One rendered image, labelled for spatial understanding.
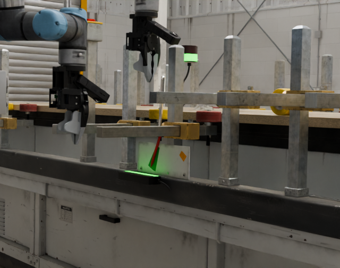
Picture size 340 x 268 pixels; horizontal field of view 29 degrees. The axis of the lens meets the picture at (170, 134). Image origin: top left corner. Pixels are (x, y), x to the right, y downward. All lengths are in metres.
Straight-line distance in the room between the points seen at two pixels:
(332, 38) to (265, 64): 1.28
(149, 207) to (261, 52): 8.83
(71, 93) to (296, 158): 0.61
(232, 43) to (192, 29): 10.15
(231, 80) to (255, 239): 0.45
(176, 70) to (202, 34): 9.78
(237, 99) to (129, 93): 0.83
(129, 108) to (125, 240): 0.70
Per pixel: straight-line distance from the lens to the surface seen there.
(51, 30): 1.69
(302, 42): 1.72
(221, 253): 2.31
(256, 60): 11.01
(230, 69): 1.89
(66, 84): 1.80
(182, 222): 2.10
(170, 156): 2.07
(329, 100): 1.33
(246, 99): 1.51
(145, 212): 2.26
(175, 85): 2.07
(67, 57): 1.80
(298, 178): 1.72
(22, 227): 3.57
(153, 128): 1.97
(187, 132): 2.01
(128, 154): 2.28
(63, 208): 3.17
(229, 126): 1.88
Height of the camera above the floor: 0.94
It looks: 3 degrees down
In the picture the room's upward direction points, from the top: 1 degrees clockwise
